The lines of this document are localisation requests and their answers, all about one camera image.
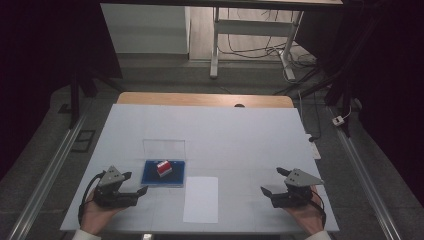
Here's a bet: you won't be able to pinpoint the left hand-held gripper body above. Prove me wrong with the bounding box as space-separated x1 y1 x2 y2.
92 165 140 210

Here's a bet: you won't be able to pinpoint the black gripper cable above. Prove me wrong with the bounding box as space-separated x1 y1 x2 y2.
311 189 328 229
77 171 107 225

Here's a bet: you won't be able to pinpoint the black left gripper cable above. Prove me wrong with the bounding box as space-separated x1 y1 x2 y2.
77 171 107 225

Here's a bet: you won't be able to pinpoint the red and white stamp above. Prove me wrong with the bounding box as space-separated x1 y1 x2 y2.
156 160 173 178

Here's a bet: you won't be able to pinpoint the black metal stand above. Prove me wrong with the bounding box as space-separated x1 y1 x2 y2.
67 64 118 130

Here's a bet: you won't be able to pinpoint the person's right hand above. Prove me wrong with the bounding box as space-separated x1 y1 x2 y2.
283 185 326 236

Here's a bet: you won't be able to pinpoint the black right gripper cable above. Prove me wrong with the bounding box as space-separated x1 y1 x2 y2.
311 189 328 229

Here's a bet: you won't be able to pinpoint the person's left hand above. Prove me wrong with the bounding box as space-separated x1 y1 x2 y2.
79 198 127 236

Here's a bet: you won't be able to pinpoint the black floor plate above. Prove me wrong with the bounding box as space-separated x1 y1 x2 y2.
71 129 96 154

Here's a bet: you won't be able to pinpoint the black floor cables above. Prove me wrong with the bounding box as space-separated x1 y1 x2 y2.
218 8 318 85

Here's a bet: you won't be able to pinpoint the blue ink pad box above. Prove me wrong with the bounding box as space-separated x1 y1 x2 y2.
140 139 187 189

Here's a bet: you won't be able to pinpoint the wooden table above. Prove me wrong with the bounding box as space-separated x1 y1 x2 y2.
116 92 295 109

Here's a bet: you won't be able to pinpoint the white cabinet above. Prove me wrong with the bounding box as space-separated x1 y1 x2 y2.
100 3 191 55

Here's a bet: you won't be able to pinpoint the aluminium rail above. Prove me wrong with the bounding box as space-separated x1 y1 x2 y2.
6 108 90 240
328 105 403 240

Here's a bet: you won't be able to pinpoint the white paper sheet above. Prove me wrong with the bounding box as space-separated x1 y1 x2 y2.
182 176 220 224

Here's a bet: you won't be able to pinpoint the white desk frame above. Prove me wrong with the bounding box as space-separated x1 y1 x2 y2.
209 6 305 82

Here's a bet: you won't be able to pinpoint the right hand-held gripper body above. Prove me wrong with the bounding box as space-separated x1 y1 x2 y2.
269 168 325 210

